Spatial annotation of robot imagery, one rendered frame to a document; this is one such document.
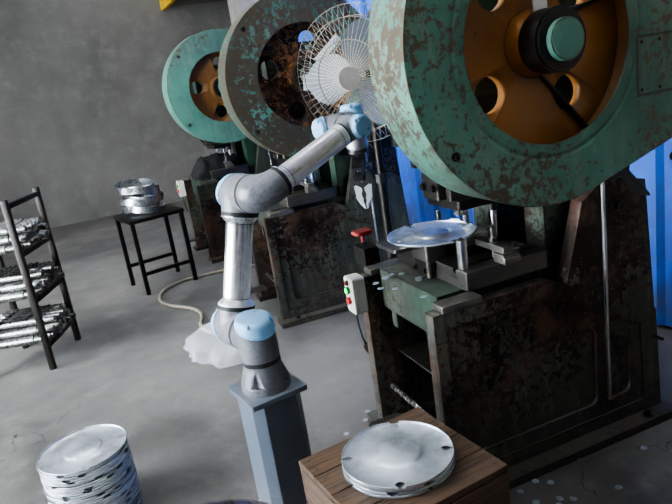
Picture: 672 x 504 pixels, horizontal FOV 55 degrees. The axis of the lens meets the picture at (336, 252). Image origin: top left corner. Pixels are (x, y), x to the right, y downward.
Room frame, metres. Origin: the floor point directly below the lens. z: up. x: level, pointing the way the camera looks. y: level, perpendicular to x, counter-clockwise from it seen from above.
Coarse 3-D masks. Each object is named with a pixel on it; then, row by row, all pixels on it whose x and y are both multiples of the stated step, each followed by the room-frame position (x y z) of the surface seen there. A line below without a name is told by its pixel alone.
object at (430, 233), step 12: (408, 228) 2.13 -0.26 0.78; (420, 228) 2.11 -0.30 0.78; (432, 228) 2.06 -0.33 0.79; (444, 228) 2.04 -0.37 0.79; (456, 228) 2.04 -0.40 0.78; (468, 228) 2.02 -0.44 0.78; (396, 240) 2.01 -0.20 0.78; (408, 240) 1.98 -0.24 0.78; (420, 240) 1.96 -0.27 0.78; (432, 240) 1.94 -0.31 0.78; (444, 240) 1.92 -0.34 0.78
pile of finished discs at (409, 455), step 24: (360, 432) 1.56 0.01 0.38; (384, 432) 1.55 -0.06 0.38; (408, 432) 1.53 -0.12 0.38; (432, 432) 1.51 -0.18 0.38; (360, 456) 1.45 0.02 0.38; (384, 456) 1.43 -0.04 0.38; (408, 456) 1.41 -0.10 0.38; (432, 456) 1.40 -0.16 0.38; (360, 480) 1.35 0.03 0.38; (384, 480) 1.34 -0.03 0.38; (408, 480) 1.32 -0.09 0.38; (432, 480) 1.32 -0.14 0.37
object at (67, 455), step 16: (96, 432) 2.04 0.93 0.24; (112, 432) 2.02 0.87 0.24; (48, 448) 1.98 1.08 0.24; (64, 448) 1.96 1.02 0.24; (80, 448) 1.94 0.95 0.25; (96, 448) 1.92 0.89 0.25; (112, 448) 1.92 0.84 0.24; (48, 464) 1.88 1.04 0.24; (64, 464) 1.86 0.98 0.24; (80, 464) 1.85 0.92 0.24; (96, 464) 1.82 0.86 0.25
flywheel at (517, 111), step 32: (512, 0) 1.68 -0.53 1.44; (544, 0) 1.65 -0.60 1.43; (576, 0) 1.79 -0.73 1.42; (608, 0) 1.78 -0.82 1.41; (480, 32) 1.64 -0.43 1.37; (512, 32) 1.65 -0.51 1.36; (544, 32) 1.57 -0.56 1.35; (576, 32) 1.58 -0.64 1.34; (608, 32) 1.78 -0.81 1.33; (480, 64) 1.64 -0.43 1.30; (512, 64) 1.66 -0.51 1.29; (544, 64) 1.58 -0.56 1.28; (576, 64) 1.74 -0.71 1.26; (608, 64) 1.78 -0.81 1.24; (512, 96) 1.67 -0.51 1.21; (544, 96) 1.71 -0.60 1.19; (576, 96) 1.76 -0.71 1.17; (608, 96) 1.76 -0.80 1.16; (512, 128) 1.67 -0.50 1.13; (544, 128) 1.70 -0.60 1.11; (576, 128) 1.74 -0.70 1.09
